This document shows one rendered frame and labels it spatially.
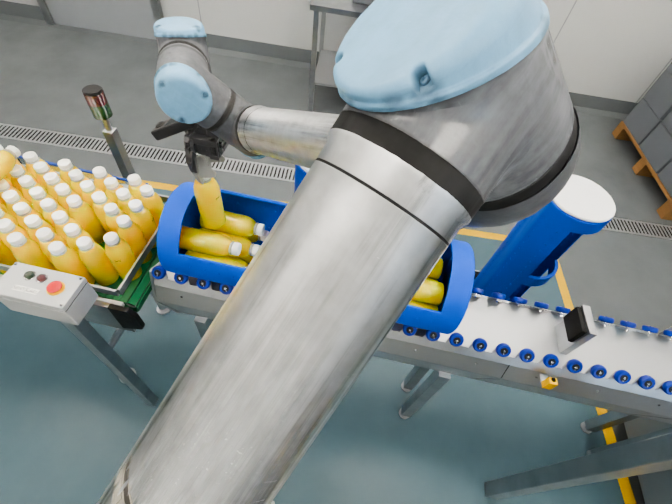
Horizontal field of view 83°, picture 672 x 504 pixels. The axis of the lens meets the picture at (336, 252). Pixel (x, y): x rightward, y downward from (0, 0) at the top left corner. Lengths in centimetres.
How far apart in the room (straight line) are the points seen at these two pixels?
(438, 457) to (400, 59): 206
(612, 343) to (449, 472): 101
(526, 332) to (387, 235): 125
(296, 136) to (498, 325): 103
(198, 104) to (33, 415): 194
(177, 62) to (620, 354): 152
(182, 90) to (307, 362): 57
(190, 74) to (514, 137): 57
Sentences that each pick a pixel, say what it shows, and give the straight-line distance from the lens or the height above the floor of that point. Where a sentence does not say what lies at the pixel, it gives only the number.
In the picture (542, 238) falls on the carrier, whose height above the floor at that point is 86.
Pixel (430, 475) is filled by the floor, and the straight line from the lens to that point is 215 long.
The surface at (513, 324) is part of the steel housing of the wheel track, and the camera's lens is 144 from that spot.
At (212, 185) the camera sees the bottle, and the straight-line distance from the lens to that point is 107.
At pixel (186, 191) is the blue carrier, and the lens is 117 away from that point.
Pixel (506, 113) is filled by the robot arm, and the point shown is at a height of 192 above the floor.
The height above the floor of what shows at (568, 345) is 98.
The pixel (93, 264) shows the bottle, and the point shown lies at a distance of 135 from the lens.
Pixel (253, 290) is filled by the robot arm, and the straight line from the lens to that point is 24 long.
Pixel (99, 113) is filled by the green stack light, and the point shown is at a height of 119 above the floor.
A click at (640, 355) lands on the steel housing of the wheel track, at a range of 166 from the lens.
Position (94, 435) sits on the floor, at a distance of 226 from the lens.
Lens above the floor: 203
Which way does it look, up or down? 53 degrees down
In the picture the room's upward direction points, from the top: 10 degrees clockwise
